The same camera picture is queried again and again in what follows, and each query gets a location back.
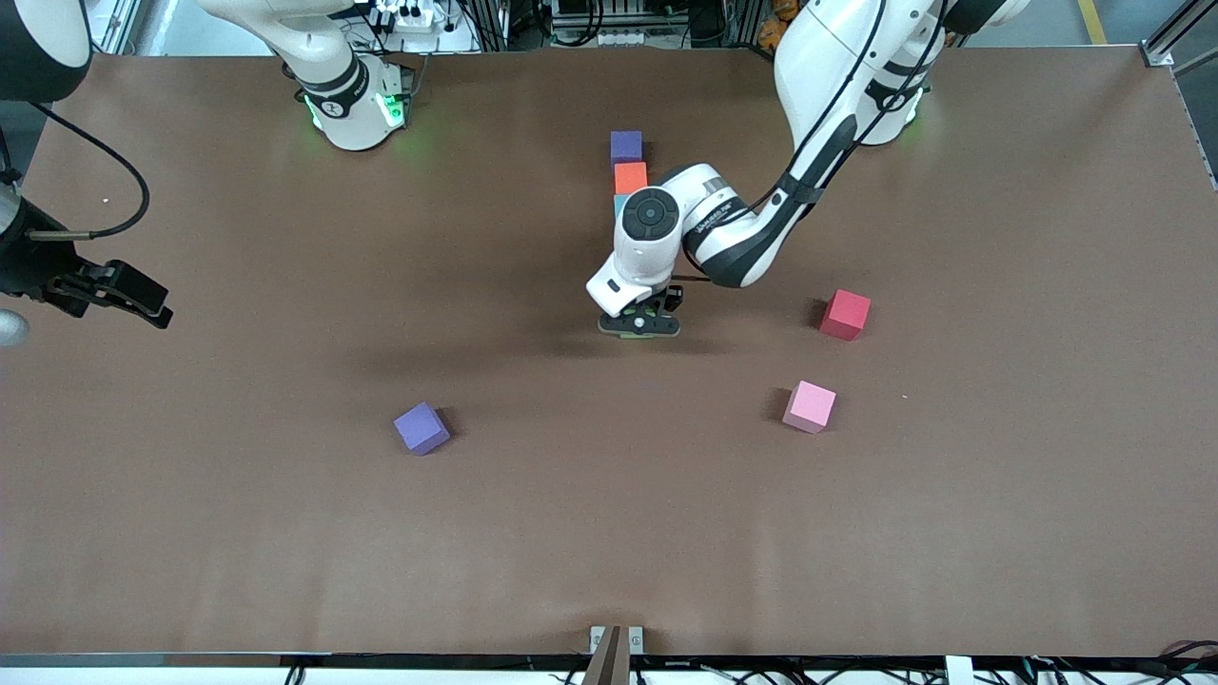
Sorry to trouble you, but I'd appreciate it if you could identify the red foam cube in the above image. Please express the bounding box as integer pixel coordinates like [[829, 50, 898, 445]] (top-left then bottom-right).
[[820, 289, 872, 342]]

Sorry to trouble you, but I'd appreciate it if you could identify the pink foam cube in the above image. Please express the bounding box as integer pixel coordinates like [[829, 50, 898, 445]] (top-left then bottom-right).
[[783, 381, 837, 435]]

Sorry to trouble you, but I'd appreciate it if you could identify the brown table cover sheet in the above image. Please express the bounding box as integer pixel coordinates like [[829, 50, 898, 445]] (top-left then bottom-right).
[[0, 46, 1218, 659]]

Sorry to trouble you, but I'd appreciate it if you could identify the dark equipment rack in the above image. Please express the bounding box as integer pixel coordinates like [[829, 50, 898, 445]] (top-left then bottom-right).
[[495, 0, 776, 49]]

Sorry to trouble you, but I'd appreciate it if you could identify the bag of orange snacks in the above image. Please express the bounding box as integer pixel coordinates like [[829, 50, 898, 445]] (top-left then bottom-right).
[[758, 0, 796, 49]]

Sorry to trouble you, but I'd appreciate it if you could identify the white power strip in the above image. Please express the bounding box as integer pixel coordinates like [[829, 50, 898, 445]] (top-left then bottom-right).
[[369, 0, 448, 29]]

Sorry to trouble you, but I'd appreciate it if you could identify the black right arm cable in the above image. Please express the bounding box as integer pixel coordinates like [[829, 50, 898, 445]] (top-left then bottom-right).
[[29, 100, 151, 241]]

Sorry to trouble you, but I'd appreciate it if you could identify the silver camera mount bracket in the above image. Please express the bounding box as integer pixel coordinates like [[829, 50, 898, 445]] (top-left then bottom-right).
[[582, 625, 646, 685]]

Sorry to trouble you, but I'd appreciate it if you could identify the metal table edge rail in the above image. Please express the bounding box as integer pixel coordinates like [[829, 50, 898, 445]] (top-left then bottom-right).
[[0, 652, 1218, 669]]

